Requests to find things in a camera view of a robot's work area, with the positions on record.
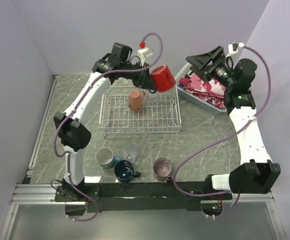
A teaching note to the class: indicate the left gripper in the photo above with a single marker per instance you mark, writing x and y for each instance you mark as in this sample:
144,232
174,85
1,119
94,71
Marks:
144,81

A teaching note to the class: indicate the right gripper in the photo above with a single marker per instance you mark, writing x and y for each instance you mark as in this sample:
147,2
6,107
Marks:
200,61

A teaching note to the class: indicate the red mug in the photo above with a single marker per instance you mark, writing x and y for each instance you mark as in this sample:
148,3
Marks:
163,78

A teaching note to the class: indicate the salmon pink mug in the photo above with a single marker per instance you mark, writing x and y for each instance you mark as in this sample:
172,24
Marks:
135,100

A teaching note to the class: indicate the clear plastic cup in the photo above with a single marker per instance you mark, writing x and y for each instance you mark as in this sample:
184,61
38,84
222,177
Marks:
153,99

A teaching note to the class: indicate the small clear glass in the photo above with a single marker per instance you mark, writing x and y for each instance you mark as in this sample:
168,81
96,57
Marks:
130,156

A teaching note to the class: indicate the mauve purple mug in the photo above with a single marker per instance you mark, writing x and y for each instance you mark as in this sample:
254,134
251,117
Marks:
162,169

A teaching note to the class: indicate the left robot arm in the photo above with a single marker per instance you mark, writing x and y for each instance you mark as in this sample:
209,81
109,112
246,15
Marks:
70,124

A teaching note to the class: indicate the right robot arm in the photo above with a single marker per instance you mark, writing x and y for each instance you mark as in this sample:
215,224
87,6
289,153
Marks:
256,173

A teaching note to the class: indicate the pink camouflage cloth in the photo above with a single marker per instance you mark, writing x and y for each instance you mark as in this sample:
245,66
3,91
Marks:
211,92

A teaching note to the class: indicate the white plastic basket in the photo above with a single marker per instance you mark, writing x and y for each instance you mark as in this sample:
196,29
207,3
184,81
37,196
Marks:
191,98

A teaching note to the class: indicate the light blue mug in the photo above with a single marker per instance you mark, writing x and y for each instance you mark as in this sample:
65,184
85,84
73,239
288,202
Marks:
105,158

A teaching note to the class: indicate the dark blue mug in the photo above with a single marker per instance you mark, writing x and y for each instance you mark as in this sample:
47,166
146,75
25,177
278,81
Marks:
125,172

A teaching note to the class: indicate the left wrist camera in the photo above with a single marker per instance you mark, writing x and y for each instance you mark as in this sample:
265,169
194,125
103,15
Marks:
143,53

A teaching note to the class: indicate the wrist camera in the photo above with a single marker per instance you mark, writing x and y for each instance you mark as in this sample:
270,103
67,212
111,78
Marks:
143,53
234,48

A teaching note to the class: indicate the white wire dish rack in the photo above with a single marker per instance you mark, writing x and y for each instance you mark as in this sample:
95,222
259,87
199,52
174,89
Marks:
117,118

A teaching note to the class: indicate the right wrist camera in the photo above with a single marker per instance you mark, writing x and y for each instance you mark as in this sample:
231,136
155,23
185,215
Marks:
234,48

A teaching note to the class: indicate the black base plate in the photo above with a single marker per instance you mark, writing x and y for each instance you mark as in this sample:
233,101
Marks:
137,196

